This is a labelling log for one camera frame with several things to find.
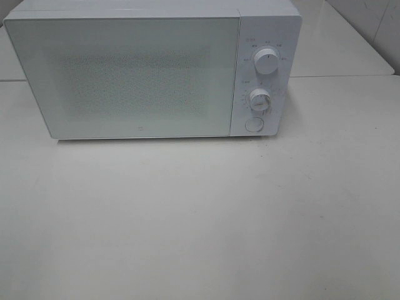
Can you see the round white door button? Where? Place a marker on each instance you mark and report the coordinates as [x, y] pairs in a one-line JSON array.
[[254, 124]]

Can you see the white microwave knob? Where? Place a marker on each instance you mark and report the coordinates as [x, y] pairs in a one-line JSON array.
[[266, 60], [259, 99]]

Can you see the white microwave door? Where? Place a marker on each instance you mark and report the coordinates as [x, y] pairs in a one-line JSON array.
[[130, 78]]

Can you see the white microwave oven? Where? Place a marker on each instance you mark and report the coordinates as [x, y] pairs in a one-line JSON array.
[[261, 23]]

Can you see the white neighbouring table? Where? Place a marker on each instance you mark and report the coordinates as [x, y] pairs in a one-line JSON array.
[[329, 46]]

